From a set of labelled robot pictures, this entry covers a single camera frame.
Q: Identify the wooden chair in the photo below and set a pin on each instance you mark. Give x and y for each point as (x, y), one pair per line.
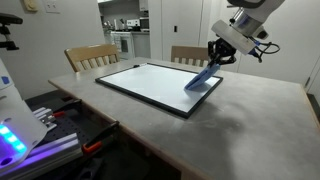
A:
(195, 56)
(83, 58)

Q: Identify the aluminium extrusion rail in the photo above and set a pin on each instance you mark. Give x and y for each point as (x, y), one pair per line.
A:
(46, 158)

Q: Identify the blue microfiber towel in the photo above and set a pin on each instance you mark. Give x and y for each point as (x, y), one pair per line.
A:
(203, 76)

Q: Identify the microwave on counter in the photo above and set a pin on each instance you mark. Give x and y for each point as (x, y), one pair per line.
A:
(144, 24)

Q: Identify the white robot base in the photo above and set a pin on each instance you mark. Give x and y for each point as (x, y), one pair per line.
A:
(20, 130)

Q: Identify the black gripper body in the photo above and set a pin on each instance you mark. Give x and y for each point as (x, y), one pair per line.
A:
(220, 52)

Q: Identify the left wooden chair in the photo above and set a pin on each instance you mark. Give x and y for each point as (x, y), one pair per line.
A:
(83, 58)

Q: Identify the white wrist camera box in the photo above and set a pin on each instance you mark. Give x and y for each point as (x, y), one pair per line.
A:
(233, 37)

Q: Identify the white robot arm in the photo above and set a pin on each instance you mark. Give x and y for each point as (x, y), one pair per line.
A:
(242, 31)

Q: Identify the beige wall thermostat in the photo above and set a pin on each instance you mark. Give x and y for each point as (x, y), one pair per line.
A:
(30, 5)

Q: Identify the white kitchen stove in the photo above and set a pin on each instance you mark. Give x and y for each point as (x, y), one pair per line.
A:
(124, 43)

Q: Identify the right wooden chair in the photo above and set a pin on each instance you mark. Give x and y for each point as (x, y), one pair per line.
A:
(195, 56)

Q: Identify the black framed whiteboard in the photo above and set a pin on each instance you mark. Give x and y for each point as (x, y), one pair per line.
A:
(162, 87)

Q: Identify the black red bar clamp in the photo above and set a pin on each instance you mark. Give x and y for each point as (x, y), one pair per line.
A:
(59, 107)

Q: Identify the black orange bar clamp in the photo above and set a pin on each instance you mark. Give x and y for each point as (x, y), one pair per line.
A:
(96, 142)

